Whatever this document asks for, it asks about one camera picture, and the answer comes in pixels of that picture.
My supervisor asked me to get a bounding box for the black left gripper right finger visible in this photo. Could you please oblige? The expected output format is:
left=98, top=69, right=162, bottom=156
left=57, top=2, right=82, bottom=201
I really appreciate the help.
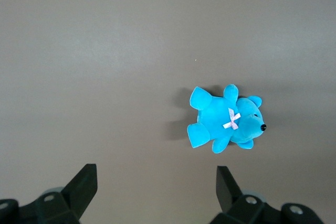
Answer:
left=209, top=165, right=324, bottom=224

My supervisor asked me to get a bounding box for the blue teddy bear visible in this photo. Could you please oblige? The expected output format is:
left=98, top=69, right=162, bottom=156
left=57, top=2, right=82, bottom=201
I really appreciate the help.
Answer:
left=186, top=84, right=267, bottom=155

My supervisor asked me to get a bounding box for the brown table cover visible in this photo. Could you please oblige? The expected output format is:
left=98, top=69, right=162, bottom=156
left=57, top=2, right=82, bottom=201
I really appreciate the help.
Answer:
left=0, top=0, right=336, bottom=224

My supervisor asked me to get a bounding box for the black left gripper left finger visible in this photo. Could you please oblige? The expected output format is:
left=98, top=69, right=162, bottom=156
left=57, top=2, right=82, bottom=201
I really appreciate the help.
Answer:
left=0, top=163, right=99, bottom=224

